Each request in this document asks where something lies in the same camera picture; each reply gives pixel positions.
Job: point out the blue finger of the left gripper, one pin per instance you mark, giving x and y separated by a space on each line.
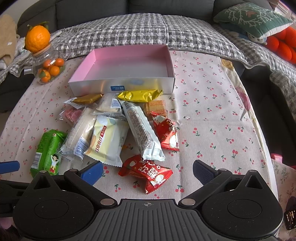
9 166

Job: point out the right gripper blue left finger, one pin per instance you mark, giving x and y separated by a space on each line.
82 183

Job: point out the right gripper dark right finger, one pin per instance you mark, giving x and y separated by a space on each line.
213 182

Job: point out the clear rice cracker packet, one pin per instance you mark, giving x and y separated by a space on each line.
78 139

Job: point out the green snack packet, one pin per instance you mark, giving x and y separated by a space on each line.
47 157

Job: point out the cream yellow cake packet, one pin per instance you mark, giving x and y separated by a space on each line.
107 140

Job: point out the red candy packet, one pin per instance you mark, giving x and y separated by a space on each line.
166 132
154 174

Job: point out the pink crispy rice packet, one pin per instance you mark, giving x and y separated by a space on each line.
70 115

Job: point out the grey white long snack bar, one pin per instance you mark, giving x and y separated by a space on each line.
145 137

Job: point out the orange biscuit packet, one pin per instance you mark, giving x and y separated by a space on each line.
155 106

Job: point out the yellow foil biscuit packet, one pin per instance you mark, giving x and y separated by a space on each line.
140 95

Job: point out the clear white cracker packet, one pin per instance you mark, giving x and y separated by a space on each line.
108 104

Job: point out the gold foil snack bar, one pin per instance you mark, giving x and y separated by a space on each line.
87 99

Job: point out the cherry print tablecloth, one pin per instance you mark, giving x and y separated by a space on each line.
214 120

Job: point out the pink silver cardboard box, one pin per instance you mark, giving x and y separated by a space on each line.
120 68

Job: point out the glass jar with small oranges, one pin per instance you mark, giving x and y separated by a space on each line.
48 63

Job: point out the large orange fruit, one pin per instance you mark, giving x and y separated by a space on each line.
37 37

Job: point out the beige cloth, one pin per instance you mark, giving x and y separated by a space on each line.
8 39

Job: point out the grey checkered blanket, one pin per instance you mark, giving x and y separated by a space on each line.
178 33

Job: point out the orange plush toy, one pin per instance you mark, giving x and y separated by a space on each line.
283 44

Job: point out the dark grey sofa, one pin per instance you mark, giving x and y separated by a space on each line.
63 14

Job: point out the green embroidered pillow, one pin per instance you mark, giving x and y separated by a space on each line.
255 20

